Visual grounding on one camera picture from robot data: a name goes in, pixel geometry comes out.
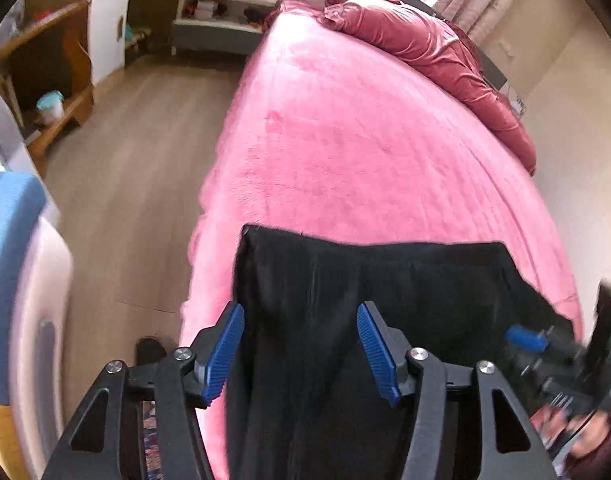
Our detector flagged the red duvet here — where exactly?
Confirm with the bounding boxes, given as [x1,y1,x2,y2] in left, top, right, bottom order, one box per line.
[323,0,537,176]

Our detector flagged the dark slipper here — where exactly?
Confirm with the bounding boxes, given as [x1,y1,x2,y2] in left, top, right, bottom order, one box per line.
[136,337,168,367]

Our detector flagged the white nightstand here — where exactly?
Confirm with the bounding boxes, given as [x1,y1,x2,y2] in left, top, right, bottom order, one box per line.
[171,0,281,56]

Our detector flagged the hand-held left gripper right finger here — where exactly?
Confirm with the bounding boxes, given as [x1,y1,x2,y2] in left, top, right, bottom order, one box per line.
[356,301,559,480]

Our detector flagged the blue cushioned chair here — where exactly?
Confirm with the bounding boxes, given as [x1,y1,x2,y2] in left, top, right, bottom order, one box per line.
[0,87,75,480]

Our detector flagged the pink bed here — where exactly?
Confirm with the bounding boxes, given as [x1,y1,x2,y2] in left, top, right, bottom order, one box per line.
[178,0,586,480]

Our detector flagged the light blue cup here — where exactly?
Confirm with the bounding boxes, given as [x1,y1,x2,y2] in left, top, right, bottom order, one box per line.
[36,91,66,126]

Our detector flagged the wooden desk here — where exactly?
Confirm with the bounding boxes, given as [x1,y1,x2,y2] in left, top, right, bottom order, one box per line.
[0,0,151,161]

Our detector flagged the person's right hand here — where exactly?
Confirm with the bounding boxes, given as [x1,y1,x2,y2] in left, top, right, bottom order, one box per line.
[533,406,611,461]

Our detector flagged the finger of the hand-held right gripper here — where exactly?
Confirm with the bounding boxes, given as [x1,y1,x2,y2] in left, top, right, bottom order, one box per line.
[504,324,551,355]

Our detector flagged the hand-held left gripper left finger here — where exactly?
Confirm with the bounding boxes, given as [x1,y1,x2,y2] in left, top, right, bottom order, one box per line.
[41,301,246,480]

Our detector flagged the black pants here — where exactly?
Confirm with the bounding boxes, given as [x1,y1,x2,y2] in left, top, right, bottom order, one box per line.
[225,224,576,480]

